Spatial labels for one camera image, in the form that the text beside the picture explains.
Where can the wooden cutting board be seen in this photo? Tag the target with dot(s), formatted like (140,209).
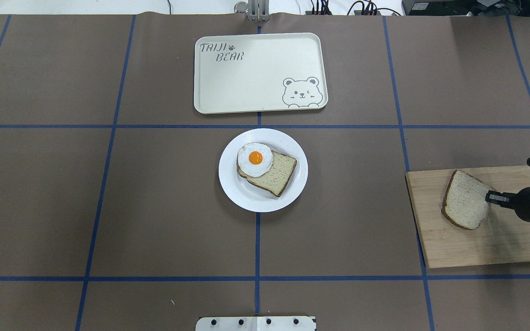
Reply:
(501,238)

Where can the fried egg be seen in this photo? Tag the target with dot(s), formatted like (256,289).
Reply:
(255,159)

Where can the cream bear serving tray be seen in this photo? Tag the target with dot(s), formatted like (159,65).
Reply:
(259,73)

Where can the white round plate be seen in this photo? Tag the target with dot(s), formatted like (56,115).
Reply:
(250,197)

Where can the bread slice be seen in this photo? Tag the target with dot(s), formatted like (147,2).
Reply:
(277,178)
(464,202)

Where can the small metal cylinder weight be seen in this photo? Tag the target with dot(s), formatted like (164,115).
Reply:
(241,7)

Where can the bread slice on plate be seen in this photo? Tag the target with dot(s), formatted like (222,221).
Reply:
(277,178)

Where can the black power strip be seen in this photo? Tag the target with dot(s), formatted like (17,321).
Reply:
(353,12)

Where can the aluminium frame post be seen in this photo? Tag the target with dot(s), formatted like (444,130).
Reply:
(258,10)

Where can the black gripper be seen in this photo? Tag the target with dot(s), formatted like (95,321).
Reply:
(527,204)

